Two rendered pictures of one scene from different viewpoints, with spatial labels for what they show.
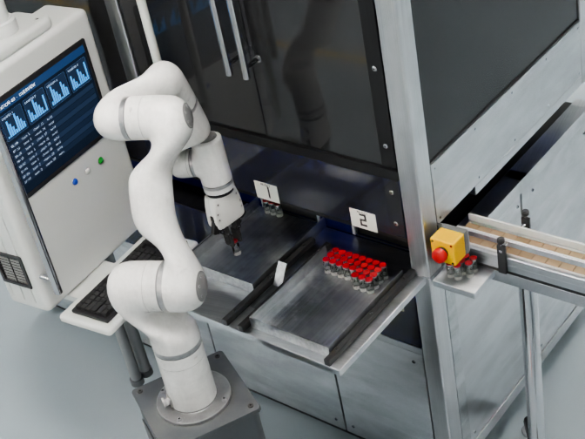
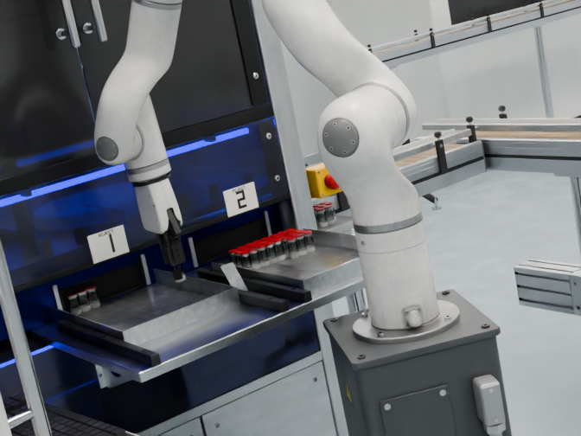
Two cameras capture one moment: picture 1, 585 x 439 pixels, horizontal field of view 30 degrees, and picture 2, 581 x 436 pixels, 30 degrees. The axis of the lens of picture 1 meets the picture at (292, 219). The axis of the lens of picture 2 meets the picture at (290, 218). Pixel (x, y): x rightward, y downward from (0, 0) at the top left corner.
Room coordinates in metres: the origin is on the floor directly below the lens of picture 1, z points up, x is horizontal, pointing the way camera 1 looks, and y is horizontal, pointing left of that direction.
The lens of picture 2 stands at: (1.82, 2.14, 1.50)
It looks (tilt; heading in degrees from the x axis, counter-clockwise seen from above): 13 degrees down; 282
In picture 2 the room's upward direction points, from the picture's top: 11 degrees counter-clockwise
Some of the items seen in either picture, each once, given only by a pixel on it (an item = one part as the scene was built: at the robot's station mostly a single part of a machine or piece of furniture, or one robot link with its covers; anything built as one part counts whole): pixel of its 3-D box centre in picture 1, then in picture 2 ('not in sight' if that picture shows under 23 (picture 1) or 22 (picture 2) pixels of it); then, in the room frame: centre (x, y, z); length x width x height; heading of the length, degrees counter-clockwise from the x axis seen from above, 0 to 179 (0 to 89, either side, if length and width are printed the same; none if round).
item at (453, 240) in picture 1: (449, 245); (321, 180); (2.26, -0.39, 1.00); 0.08 x 0.07 x 0.07; 136
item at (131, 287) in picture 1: (152, 305); (368, 160); (2.04, 0.36, 1.16); 0.19 x 0.12 x 0.24; 71
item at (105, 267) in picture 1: (121, 277); not in sight; (2.70, 0.55, 0.79); 0.45 x 0.28 x 0.03; 142
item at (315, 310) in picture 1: (327, 298); (304, 259); (2.27, -0.05, 0.90); 0.34 x 0.26 x 0.04; 136
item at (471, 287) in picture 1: (466, 274); (324, 226); (2.28, -0.43, 0.87); 0.14 x 0.13 x 0.02; 136
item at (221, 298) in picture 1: (288, 280); (231, 295); (2.42, 0.05, 0.87); 0.70 x 0.48 x 0.02; 46
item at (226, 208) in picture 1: (224, 204); (157, 201); (2.48, 0.17, 1.12); 0.10 x 0.08 x 0.11; 129
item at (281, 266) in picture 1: (268, 284); (247, 281); (2.36, 0.10, 0.91); 0.14 x 0.03 x 0.06; 135
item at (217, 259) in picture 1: (255, 242); (141, 304); (2.59, 0.12, 0.90); 0.34 x 0.26 x 0.04; 136
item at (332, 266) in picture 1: (350, 273); (275, 251); (2.34, -0.12, 0.90); 0.18 x 0.02 x 0.05; 46
